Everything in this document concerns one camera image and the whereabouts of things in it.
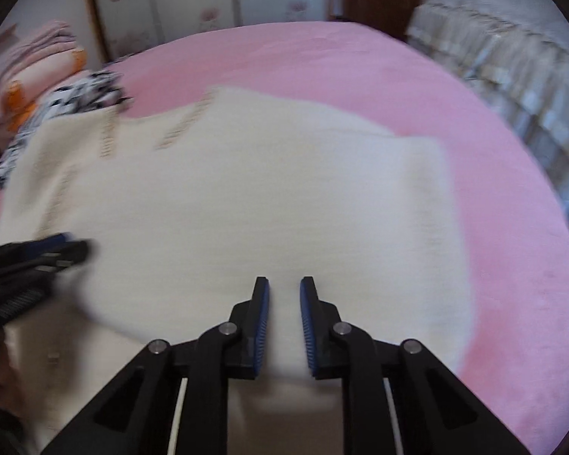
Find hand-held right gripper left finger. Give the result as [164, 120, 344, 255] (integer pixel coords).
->
[42, 276, 270, 455]

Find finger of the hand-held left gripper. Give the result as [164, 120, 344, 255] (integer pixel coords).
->
[9, 240, 92, 273]
[0, 232, 77, 266]

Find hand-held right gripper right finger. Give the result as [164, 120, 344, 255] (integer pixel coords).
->
[300, 276, 528, 455]

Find white fluffy sweater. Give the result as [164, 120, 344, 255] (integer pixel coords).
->
[0, 84, 476, 455]

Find black and white patterned cloth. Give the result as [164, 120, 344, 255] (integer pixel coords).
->
[0, 70, 134, 191]

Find folded peach bear blanket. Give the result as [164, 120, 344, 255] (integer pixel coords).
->
[0, 47, 90, 152]

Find folded lilac blanket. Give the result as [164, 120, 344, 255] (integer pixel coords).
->
[0, 20, 77, 119]

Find pink plush bed blanket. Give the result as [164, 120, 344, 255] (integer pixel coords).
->
[0, 20, 569, 455]

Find grey covered bed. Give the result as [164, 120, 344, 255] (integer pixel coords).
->
[404, 0, 569, 231]

